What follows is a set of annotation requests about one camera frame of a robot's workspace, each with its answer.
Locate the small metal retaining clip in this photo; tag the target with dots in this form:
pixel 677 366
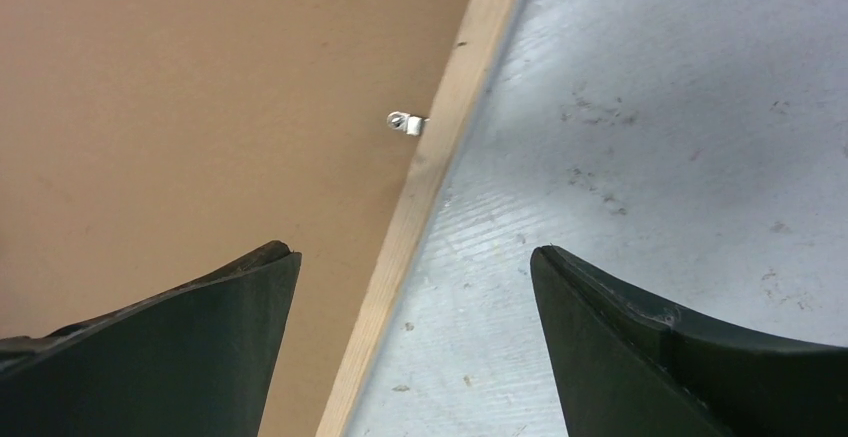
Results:
pixel 407 123

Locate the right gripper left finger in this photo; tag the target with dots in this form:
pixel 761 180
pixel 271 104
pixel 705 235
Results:
pixel 195 360

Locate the white wooden picture frame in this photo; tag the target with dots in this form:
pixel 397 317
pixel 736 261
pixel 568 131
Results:
pixel 475 54

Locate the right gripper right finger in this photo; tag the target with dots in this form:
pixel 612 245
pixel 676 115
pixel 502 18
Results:
pixel 627 362

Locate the brown cardboard backing board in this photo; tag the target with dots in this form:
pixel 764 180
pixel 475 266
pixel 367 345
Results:
pixel 147 142

